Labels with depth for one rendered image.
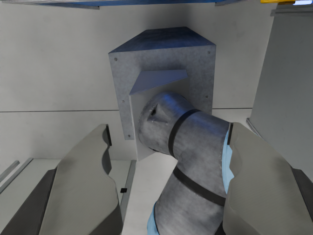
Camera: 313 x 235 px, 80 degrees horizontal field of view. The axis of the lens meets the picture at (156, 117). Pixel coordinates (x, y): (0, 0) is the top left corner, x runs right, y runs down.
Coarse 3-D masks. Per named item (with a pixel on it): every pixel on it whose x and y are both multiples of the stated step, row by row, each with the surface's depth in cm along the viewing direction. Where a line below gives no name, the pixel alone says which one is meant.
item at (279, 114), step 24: (288, 24) 112; (312, 24) 94; (288, 48) 112; (312, 48) 94; (264, 72) 141; (288, 72) 112; (312, 72) 94; (264, 96) 140; (288, 96) 112; (312, 96) 94; (264, 120) 140; (288, 120) 112; (312, 120) 94; (288, 144) 112; (312, 144) 93; (312, 168) 93
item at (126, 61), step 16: (144, 32) 116; (160, 32) 106; (176, 32) 97; (192, 32) 90; (128, 48) 57; (144, 48) 55; (160, 48) 52; (176, 48) 51; (192, 48) 51; (208, 48) 51; (112, 64) 55; (128, 64) 54; (144, 64) 54; (160, 64) 54; (176, 64) 53; (192, 64) 53; (208, 64) 53; (128, 80) 57; (192, 80) 55; (208, 80) 55; (128, 96) 59; (192, 96) 58; (208, 96) 57; (128, 112) 62; (208, 112) 60; (128, 128) 65
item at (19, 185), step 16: (32, 160) 206; (48, 160) 206; (112, 160) 203; (128, 160) 203; (16, 176) 186; (32, 176) 185; (112, 176) 183; (128, 176) 181; (0, 192) 169; (16, 192) 169; (128, 192) 165; (0, 208) 155; (16, 208) 154; (0, 224) 143
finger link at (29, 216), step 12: (48, 180) 8; (36, 192) 8; (48, 192) 8; (24, 204) 7; (36, 204) 7; (24, 216) 7; (36, 216) 7; (12, 228) 6; (24, 228) 6; (36, 228) 6
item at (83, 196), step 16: (96, 128) 12; (80, 144) 10; (96, 144) 10; (64, 160) 9; (80, 160) 9; (96, 160) 9; (64, 176) 8; (80, 176) 8; (96, 176) 8; (64, 192) 8; (80, 192) 7; (96, 192) 7; (112, 192) 7; (48, 208) 7; (64, 208) 7; (80, 208) 7; (96, 208) 7; (112, 208) 7; (48, 224) 6; (64, 224) 6; (80, 224) 6; (96, 224) 6; (112, 224) 7
